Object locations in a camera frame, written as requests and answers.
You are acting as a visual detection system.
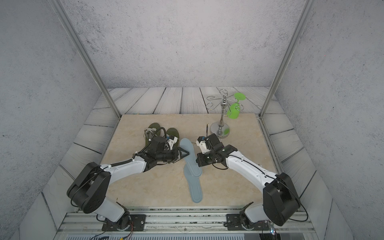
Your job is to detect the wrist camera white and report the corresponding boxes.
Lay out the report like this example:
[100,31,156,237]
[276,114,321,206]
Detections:
[196,136,210,154]
[167,136,179,150]

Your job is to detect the green plastic wine glass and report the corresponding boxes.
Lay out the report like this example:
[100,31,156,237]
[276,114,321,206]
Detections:
[227,93,246,119]

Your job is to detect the right aluminium frame post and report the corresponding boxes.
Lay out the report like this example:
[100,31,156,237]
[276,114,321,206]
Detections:
[259,0,316,119]

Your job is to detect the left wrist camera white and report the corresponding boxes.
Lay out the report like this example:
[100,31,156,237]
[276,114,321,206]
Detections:
[167,136,179,150]

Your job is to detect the olive green shoe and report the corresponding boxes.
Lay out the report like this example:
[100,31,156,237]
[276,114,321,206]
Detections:
[144,123,163,146]
[166,128,180,149]

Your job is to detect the left aluminium frame post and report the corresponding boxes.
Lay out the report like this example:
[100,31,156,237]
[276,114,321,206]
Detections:
[49,0,122,120]

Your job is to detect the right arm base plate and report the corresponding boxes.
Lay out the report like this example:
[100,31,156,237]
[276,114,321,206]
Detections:
[223,214,269,231]

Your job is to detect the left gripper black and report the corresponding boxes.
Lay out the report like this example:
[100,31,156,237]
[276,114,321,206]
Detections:
[155,146,190,164]

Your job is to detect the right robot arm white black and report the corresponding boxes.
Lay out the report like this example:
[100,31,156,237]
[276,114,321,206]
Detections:
[196,134,302,230]

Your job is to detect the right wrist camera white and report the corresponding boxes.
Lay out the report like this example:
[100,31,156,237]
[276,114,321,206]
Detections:
[196,136,210,154]

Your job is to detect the grey-blue insole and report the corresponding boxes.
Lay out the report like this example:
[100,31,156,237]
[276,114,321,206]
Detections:
[184,165,203,203]
[180,138,203,178]

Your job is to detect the aluminium frame post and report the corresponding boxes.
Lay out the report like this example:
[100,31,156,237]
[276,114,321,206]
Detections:
[49,0,122,120]
[259,0,316,119]

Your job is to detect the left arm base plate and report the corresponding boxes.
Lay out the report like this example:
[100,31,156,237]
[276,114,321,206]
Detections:
[102,215,146,232]

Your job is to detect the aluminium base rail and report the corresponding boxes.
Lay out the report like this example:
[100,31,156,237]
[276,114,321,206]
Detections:
[55,207,318,240]

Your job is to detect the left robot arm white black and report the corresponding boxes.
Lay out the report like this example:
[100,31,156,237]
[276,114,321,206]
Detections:
[67,137,194,232]

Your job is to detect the chrome cup holder stand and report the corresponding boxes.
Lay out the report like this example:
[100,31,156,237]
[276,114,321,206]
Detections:
[206,89,235,139]

